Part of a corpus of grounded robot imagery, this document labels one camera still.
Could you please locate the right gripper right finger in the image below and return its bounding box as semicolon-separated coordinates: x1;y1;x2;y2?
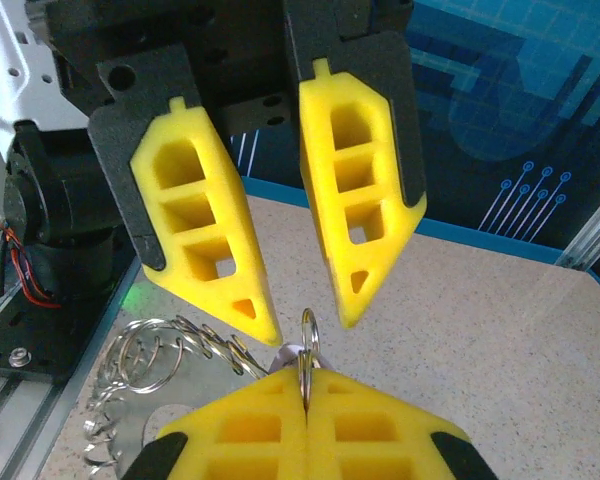
305;367;499;480

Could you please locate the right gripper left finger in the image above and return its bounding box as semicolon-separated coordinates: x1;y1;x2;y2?
124;367;309;480

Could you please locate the pale grey key tag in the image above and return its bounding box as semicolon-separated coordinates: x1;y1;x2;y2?
272;342;331;374

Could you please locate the silver split keyring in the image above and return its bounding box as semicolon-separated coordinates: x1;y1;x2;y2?
297;307;325;414

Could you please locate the aluminium mounting rail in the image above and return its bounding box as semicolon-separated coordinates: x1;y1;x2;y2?
0;372;86;480

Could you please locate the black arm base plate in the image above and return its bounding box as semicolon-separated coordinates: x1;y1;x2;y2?
0;269;142;387

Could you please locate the aluminium frame post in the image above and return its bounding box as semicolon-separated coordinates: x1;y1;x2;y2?
554;182;600;275

